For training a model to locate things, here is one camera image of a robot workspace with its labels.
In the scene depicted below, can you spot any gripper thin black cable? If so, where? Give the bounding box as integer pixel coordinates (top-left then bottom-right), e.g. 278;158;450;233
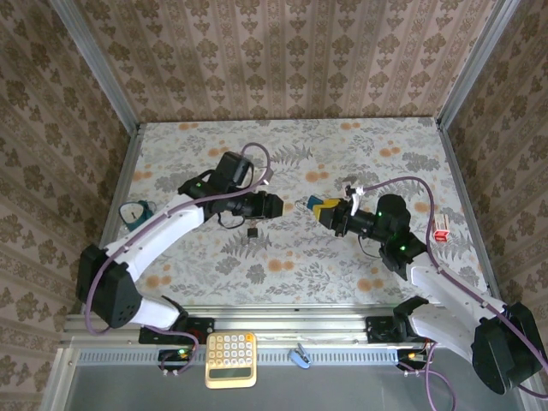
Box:
215;211;246;231
357;234;383;259

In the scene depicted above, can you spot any aluminium mounting rail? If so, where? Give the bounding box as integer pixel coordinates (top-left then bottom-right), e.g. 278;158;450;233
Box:
59;304;526;346

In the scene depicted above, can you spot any yellow calculator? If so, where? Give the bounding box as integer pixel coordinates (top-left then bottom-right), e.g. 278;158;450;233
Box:
204;332;259;390

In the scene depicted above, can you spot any grey slotted cable duct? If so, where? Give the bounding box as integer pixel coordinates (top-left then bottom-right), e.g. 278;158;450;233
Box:
79;347;399;365

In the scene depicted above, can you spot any red and white small box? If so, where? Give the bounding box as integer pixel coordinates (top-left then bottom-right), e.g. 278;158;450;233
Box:
432;213;450;242

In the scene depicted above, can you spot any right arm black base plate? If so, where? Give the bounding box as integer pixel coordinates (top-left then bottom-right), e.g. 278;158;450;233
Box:
365;315;445;344

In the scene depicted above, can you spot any right gripper thin black cable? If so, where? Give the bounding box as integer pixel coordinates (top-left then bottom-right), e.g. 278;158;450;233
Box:
357;234;383;259

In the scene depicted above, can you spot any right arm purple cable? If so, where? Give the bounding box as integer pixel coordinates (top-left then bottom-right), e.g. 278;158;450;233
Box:
361;177;548;411

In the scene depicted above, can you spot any aluminium side rail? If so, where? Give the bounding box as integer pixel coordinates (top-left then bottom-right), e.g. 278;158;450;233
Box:
80;123;145;316
436;119;506;313

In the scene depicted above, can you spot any floral table cover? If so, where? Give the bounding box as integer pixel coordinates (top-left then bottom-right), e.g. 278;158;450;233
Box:
100;117;493;307

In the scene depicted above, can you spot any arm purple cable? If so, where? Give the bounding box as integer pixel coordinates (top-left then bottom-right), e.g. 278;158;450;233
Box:
361;177;548;411
84;142;275;373

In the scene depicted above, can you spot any aluminium frame post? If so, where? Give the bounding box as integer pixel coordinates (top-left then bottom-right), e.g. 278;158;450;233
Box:
435;0;521;129
45;0;142;132

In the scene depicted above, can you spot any left gripper thin black cable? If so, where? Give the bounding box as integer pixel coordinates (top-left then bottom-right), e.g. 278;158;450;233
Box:
215;211;246;231

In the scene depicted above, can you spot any grey metal panel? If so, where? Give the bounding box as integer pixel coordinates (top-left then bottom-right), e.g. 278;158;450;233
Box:
63;361;526;411

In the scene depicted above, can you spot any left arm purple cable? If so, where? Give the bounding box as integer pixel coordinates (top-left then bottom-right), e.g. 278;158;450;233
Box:
84;142;275;373

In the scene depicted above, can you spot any blue stapler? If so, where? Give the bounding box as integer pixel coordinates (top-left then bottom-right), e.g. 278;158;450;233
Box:
289;342;313;369

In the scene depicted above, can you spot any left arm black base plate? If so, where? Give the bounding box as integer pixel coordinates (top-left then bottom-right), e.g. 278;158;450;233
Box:
139;316;215;346

